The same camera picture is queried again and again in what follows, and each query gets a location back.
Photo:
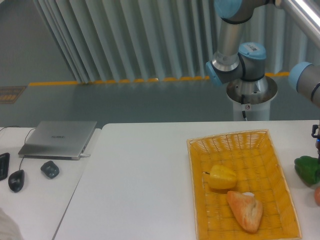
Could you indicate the pleated grey curtain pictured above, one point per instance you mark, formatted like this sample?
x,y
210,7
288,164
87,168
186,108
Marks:
x,y
129,40

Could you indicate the orange fruit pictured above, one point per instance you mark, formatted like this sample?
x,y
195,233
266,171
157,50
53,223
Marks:
x,y
317,196

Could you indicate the yellow woven basket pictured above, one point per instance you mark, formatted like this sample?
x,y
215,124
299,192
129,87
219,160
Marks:
x,y
253,158

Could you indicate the black computer mouse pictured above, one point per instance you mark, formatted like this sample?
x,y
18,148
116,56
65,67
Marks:
x,y
16,180

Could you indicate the triangular bread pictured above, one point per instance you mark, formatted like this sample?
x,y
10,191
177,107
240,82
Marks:
x,y
246,209

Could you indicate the silver closed laptop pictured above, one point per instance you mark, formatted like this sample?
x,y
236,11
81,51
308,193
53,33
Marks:
x,y
58,140

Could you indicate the green bell pepper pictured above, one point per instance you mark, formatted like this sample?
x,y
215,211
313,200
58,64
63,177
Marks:
x,y
308,169

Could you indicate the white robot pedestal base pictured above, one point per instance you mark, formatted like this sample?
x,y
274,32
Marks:
x,y
251,101

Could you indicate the yellow bell pepper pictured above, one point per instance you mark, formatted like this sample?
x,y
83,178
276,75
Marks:
x,y
221,177

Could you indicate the small dark grey device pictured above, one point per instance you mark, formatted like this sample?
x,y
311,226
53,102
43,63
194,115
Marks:
x,y
50,169

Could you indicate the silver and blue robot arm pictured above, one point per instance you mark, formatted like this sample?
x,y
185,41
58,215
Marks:
x,y
241,66

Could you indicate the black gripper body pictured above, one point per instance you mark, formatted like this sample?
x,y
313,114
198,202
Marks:
x,y
315,133

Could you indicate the aluminium frame bar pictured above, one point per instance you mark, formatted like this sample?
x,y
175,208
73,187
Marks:
x,y
306,14

